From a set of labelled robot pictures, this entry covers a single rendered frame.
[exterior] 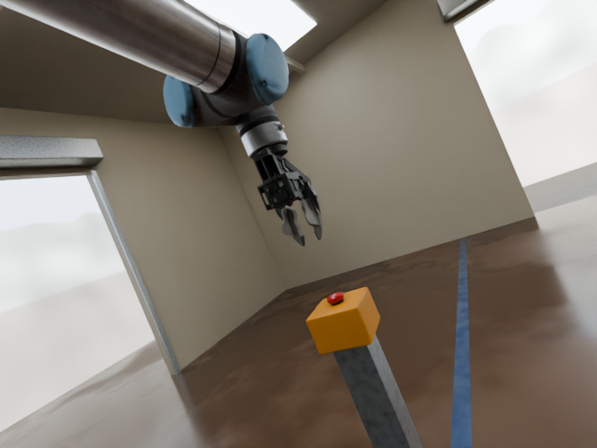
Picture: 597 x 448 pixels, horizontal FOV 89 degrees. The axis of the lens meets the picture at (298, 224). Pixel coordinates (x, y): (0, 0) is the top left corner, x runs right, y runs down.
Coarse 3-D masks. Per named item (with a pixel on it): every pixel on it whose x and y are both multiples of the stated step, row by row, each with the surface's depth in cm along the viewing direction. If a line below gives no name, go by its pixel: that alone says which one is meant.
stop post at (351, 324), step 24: (360, 288) 70; (336, 312) 61; (360, 312) 59; (312, 336) 64; (336, 336) 61; (360, 336) 59; (336, 360) 65; (360, 360) 62; (384, 360) 67; (360, 384) 63; (384, 384) 62; (360, 408) 64; (384, 408) 62; (384, 432) 63; (408, 432) 63
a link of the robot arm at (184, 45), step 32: (0, 0) 26; (32, 0) 26; (64, 0) 27; (96, 0) 28; (128, 0) 30; (160, 0) 32; (96, 32) 30; (128, 32) 31; (160, 32) 33; (192, 32) 35; (224, 32) 38; (160, 64) 36; (192, 64) 37; (224, 64) 39; (256, 64) 40; (224, 96) 43; (256, 96) 44
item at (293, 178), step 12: (252, 156) 61; (264, 156) 60; (276, 156) 63; (264, 168) 63; (276, 168) 61; (264, 180) 61; (276, 180) 60; (288, 180) 59; (300, 180) 64; (264, 192) 63; (276, 192) 60; (288, 192) 59; (300, 192) 63; (276, 204) 61; (288, 204) 66
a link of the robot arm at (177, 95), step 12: (168, 84) 51; (180, 84) 49; (168, 96) 52; (180, 96) 50; (192, 96) 49; (168, 108) 54; (180, 108) 51; (192, 108) 50; (204, 108) 50; (180, 120) 52; (192, 120) 52; (204, 120) 53; (216, 120) 53; (228, 120) 58
